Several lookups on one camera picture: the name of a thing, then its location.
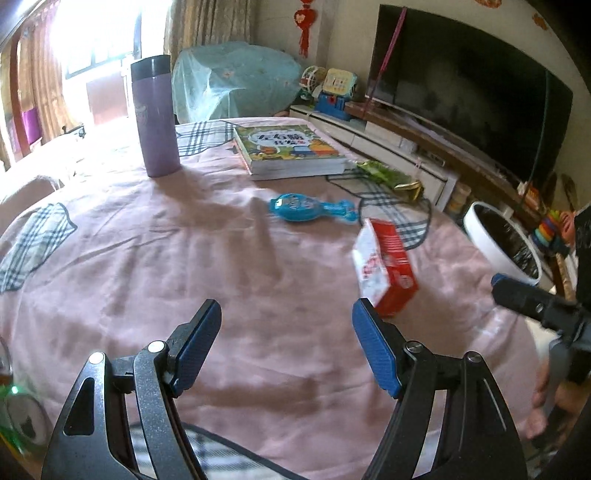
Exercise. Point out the brown cabinet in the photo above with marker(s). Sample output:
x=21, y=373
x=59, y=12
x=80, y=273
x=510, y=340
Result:
x=107, y=97

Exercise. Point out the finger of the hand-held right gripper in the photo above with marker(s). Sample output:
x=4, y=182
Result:
x=521, y=295

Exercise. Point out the white round waste bin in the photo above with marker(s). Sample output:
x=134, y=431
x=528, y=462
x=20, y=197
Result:
x=489, y=249

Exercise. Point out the person's right hand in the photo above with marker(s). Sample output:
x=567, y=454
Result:
x=538, y=415

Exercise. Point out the green snack wrapper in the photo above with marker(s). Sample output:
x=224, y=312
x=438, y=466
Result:
x=392, y=177

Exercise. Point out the blue candy blister pack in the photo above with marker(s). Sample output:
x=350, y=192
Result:
x=300, y=207

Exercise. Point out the small red wall sticker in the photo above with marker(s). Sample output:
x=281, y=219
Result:
x=541, y=21

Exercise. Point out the magenta box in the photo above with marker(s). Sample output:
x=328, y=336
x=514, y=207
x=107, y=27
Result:
x=31, y=125

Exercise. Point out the yellow toy cash register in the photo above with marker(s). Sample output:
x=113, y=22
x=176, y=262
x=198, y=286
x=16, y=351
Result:
x=334, y=90

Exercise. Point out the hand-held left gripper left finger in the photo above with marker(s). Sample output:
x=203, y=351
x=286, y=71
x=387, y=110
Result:
x=198, y=350

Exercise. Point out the crushed green can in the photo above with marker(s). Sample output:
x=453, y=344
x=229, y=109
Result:
x=21, y=420

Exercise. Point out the beige patterned curtain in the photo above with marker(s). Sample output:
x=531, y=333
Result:
x=44, y=78
x=207, y=23

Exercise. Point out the pink tablecloth with plaid patches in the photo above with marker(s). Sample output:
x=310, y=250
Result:
x=207, y=258

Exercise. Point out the black flat television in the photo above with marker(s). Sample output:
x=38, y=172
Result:
x=471, y=87

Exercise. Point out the teal mesh cover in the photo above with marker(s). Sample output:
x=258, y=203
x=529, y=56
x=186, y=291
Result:
x=235, y=78

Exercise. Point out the red heart hanging ornament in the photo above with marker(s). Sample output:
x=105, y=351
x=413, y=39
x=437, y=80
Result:
x=305, y=27

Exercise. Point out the red and white carton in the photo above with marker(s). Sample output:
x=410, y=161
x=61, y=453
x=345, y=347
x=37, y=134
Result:
x=383, y=267

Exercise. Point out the green illustrated book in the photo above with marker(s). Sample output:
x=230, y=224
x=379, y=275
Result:
x=286, y=145

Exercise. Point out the white television cabinet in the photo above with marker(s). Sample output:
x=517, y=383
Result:
x=369, y=134

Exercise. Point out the purple thermos bottle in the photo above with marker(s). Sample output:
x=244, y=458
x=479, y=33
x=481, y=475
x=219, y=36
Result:
x=154, y=124

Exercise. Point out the beige sofa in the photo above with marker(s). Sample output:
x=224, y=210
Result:
x=32, y=184

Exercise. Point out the white cage ball toy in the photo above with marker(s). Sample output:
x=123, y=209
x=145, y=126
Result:
x=310, y=83

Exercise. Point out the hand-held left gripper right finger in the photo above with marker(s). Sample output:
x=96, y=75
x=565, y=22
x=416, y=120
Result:
x=376, y=350

